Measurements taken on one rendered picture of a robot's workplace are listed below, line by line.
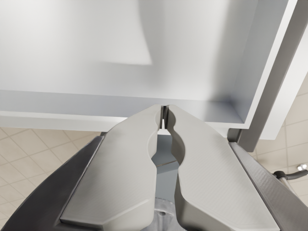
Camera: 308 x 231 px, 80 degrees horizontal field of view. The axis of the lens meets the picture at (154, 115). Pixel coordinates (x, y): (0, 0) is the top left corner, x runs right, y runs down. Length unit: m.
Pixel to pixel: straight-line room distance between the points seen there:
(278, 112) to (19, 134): 1.57
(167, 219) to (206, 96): 0.29
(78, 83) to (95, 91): 0.01
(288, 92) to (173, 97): 0.09
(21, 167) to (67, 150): 0.46
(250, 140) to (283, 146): 1.43
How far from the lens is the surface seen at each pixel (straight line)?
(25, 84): 0.19
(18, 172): 1.94
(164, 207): 0.40
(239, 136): 0.17
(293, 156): 1.71
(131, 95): 0.16
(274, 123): 0.20
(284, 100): 0.19
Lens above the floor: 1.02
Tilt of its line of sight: 59 degrees down
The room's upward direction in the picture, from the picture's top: 177 degrees counter-clockwise
